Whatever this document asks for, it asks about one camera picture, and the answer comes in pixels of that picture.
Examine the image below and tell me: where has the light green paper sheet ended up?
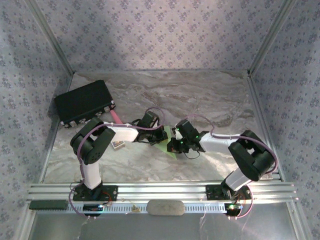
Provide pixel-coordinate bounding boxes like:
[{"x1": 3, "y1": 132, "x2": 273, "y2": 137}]
[{"x1": 152, "y1": 126, "x2": 178, "y2": 160}]

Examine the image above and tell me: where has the pink marker pen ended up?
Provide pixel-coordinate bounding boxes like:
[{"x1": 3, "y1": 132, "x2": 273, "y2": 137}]
[{"x1": 110, "y1": 110, "x2": 124, "y2": 125}]

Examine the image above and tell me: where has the grey oval pad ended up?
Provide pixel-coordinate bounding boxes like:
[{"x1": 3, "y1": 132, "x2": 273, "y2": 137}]
[{"x1": 146, "y1": 199, "x2": 185, "y2": 216}]

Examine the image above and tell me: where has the black hard case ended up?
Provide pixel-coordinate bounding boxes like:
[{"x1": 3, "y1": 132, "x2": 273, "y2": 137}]
[{"x1": 54, "y1": 79, "x2": 117, "y2": 129}]

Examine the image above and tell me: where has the small circuit board with LED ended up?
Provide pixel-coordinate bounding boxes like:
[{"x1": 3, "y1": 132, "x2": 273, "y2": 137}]
[
  {"x1": 82, "y1": 204, "x2": 105, "y2": 212},
  {"x1": 224, "y1": 202, "x2": 243, "y2": 212}
]

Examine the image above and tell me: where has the black flat bar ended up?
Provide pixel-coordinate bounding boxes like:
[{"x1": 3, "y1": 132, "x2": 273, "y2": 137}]
[{"x1": 28, "y1": 200, "x2": 69, "y2": 210}]

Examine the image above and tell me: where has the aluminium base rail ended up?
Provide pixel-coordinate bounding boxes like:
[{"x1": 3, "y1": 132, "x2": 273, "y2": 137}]
[{"x1": 24, "y1": 182, "x2": 300, "y2": 216}]

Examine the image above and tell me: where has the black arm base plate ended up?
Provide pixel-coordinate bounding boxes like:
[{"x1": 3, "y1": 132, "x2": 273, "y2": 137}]
[
  {"x1": 206, "y1": 184, "x2": 252, "y2": 201},
  {"x1": 72, "y1": 185, "x2": 119, "y2": 202}
]

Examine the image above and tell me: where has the white slotted cable duct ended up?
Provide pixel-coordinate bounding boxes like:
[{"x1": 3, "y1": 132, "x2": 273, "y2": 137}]
[{"x1": 68, "y1": 202, "x2": 227, "y2": 214}]

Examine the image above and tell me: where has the aluminium side rail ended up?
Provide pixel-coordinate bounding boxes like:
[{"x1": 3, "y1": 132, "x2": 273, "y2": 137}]
[
  {"x1": 37, "y1": 72, "x2": 76, "y2": 185},
  {"x1": 246, "y1": 71, "x2": 286, "y2": 182}
]

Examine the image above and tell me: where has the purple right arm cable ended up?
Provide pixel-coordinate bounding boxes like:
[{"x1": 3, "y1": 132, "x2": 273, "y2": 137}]
[{"x1": 186, "y1": 114, "x2": 279, "y2": 220}]

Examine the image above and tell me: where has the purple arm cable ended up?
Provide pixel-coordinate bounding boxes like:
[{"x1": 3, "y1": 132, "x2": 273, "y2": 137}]
[
  {"x1": 186, "y1": 114, "x2": 279, "y2": 220},
  {"x1": 69, "y1": 107, "x2": 166, "y2": 221}
]

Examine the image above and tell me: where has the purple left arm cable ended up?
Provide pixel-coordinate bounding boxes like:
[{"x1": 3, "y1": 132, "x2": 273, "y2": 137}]
[{"x1": 69, "y1": 107, "x2": 166, "y2": 221}]

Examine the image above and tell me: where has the aluminium corner post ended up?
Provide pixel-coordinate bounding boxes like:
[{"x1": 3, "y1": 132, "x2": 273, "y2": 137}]
[
  {"x1": 247, "y1": 0, "x2": 300, "y2": 76},
  {"x1": 26, "y1": 0, "x2": 76, "y2": 75}
]

